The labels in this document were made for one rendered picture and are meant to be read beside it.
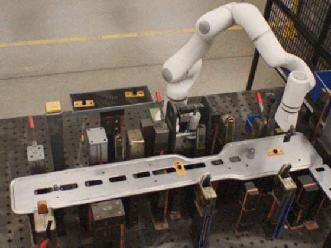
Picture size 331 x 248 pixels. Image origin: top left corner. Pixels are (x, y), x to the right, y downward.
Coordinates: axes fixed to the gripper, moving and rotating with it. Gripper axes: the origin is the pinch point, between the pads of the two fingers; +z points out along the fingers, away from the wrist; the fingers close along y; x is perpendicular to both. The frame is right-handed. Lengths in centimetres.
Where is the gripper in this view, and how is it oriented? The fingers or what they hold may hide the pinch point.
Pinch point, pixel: (281, 133)
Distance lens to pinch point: 214.7
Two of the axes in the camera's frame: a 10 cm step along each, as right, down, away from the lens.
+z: -0.7, 7.5, 6.6
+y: 2.9, 6.5, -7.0
